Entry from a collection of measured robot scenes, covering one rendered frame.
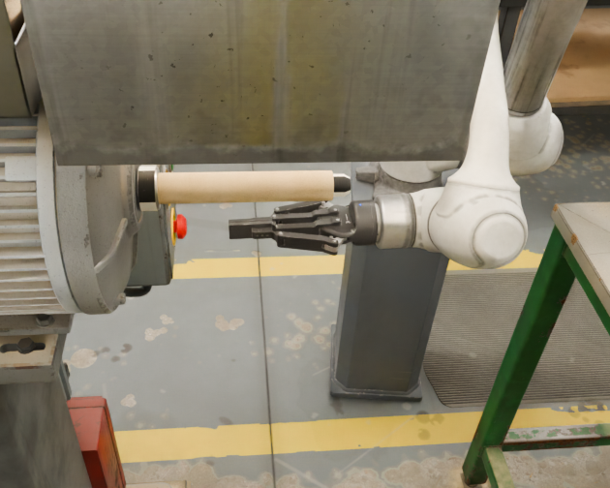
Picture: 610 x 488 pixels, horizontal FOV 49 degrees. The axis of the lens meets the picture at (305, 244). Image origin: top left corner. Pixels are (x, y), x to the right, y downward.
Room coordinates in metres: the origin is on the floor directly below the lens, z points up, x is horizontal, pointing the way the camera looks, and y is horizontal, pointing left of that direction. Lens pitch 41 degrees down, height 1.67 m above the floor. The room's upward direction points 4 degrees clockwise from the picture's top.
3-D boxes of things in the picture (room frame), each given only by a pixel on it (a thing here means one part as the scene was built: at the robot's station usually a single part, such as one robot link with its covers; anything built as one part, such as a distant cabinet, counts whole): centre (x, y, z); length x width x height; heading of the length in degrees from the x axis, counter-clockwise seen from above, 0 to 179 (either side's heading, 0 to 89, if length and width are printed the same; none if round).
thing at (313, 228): (0.84, 0.00, 0.97); 0.11 x 0.01 x 0.04; 101
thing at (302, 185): (0.57, 0.07, 1.25); 0.18 x 0.03 x 0.03; 98
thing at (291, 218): (0.86, 0.00, 0.97); 0.11 x 0.01 x 0.04; 98
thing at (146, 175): (0.55, 0.16, 1.25); 0.05 x 0.02 x 0.05; 8
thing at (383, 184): (1.37, -0.22, 0.73); 0.22 x 0.18 x 0.06; 91
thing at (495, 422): (0.98, -0.50, 0.45); 0.05 x 0.05 x 0.90; 8
